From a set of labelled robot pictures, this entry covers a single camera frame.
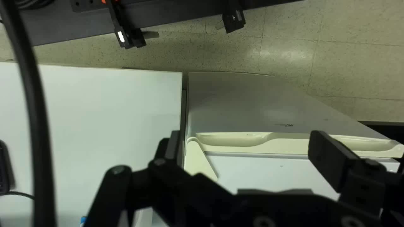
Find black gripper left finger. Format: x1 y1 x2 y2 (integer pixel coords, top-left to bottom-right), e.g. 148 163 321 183
83 132 236 227

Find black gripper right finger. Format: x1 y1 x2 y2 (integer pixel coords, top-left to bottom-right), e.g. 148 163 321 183
307 131 404 227

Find black caster wheel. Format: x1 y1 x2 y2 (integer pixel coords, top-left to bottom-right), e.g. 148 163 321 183
104 0 159 50
219 0 246 33

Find black cable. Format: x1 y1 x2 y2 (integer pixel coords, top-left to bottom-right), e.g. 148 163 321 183
0 0 58 227

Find white mini fridge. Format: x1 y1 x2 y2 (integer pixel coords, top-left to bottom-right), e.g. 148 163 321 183
184 73 404 200

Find white desk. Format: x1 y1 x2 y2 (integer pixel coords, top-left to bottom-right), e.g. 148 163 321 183
0 64 182 227

